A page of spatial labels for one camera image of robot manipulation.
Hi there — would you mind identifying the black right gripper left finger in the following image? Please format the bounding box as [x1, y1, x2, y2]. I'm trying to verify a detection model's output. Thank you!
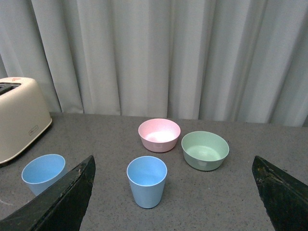
[0, 155, 96, 231]

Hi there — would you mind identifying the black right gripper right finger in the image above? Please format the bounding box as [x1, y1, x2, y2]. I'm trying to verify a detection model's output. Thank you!
[252, 156, 308, 231]

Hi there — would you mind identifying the light blue plastic cup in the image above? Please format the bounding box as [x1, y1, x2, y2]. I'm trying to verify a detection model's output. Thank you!
[127, 156, 167, 209]

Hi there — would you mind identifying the green plastic bowl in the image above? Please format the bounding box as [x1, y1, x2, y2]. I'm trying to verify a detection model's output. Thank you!
[181, 131, 230, 171]

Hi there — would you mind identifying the cream white toaster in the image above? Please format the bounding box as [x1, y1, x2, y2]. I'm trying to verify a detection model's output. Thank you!
[0, 77, 52, 164]

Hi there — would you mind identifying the pink plastic bowl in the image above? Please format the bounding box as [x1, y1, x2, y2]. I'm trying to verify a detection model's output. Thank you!
[138, 118, 181, 153]

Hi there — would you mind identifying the grey curtain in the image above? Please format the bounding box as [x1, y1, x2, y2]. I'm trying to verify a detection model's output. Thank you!
[0, 0, 308, 127]

